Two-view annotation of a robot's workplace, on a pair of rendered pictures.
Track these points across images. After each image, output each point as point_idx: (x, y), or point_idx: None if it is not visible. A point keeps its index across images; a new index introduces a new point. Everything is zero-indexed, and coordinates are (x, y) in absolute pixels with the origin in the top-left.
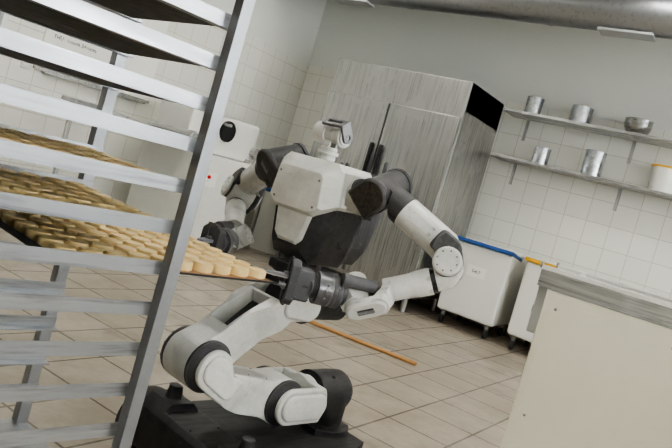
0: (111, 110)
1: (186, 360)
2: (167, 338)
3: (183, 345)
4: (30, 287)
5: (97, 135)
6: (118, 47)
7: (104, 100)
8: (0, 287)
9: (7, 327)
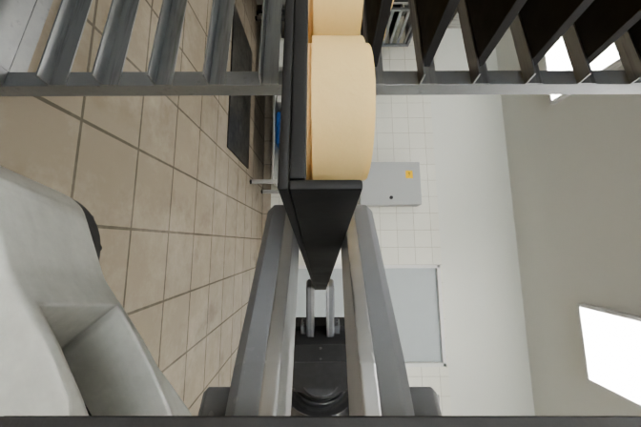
0: (493, 82)
1: None
2: (73, 199)
3: (21, 176)
4: (218, 42)
5: (450, 72)
6: None
7: (501, 71)
8: (220, 11)
9: (163, 19)
